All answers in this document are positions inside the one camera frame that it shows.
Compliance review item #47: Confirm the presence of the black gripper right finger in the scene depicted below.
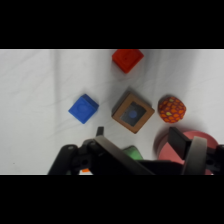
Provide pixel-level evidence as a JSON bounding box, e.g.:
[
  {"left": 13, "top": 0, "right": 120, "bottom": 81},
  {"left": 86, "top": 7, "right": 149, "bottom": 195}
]
[{"left": 167, "top": 126, "right": 224, "bottom": 176}]

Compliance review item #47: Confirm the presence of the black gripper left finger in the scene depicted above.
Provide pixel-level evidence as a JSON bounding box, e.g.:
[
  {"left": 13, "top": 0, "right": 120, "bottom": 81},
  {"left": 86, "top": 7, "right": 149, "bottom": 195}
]
[{"left": 47, "top": 126, "right": 156, "bottom": 176}]

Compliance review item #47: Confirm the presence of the blue cube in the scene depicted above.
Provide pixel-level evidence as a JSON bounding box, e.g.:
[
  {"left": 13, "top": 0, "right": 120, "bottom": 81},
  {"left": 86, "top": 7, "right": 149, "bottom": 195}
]
[{"left": 68, "top": 93, "right": 100, "bottom": 125}]

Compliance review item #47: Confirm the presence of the pink bowl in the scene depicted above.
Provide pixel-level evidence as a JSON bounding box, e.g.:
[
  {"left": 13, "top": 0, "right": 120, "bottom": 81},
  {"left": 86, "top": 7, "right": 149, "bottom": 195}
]
[{"left": 153, "top": 130, "right": 218, "bottom": 176}]

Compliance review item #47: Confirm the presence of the red cube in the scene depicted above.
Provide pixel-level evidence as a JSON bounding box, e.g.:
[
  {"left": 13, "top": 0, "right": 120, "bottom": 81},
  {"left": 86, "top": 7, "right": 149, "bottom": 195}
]
[{"left": 111, "top": 49, "right": 145, "bottom": 74}]

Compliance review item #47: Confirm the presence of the green block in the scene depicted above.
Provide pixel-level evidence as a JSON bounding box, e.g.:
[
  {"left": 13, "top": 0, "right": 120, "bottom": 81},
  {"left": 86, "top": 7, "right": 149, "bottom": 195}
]
[{"left": 121, "top": 145, "right": 145, "bottom": 161}]

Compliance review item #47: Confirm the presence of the brown block with blue dot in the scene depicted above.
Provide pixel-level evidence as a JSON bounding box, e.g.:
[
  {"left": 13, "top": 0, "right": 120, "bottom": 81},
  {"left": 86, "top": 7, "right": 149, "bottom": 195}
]
[{"left": 111, "top": 90, "right": 156, "bottom": 135}]

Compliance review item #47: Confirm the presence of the orange yellow-spotted ball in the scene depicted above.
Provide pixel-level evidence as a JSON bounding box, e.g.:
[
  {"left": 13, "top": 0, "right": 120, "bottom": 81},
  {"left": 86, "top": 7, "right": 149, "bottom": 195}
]
[{"left": 157, "top": 95, "right": 188, "bottom": 125}]

